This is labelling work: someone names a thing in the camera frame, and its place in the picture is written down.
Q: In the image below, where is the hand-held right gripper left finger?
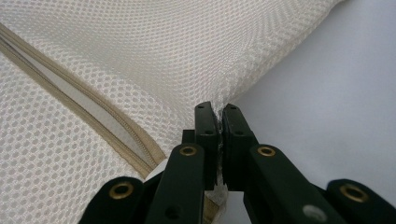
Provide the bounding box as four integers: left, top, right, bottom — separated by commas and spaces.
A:
181, 101, 219, 191

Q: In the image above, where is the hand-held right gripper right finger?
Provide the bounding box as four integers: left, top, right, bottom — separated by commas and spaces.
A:
221, 103, 260, 192

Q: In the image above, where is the cream mesh laundry bag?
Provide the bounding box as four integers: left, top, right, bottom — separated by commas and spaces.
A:
0, 0, 347, 224

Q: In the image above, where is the white table mat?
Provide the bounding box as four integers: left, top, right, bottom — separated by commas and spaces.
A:
222, 0, 396, 224

